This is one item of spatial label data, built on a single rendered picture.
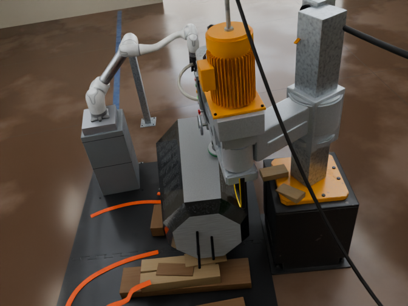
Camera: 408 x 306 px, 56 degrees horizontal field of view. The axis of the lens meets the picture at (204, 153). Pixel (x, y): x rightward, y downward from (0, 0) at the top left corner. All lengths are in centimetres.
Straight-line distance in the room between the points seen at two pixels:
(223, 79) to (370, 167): 276
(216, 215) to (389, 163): 233
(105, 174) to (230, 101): 234
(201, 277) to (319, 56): 188
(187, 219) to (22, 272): 181
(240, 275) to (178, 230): 72
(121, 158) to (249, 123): 216
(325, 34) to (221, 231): 152
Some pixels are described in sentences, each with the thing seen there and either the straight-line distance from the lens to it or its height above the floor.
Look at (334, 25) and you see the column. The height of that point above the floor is 199.
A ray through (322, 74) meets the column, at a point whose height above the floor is 171.
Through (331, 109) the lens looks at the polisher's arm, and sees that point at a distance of 253.
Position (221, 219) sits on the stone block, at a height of 74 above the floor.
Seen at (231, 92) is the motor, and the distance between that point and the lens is 198.
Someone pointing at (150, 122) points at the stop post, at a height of 3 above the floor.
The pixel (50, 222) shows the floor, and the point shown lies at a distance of 430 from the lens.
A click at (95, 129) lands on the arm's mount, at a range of 379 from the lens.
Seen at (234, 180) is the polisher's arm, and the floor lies 125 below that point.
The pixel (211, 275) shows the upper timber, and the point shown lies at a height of 20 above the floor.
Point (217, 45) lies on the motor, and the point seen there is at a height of 212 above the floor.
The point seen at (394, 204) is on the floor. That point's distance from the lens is 410.
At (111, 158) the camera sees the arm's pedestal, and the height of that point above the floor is 49.
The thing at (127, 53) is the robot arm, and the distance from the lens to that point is 351.
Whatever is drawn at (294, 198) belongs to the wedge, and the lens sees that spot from 284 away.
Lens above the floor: 288
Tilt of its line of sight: 39 degrees down
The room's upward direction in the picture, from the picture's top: 8 degrees counter-clockwise
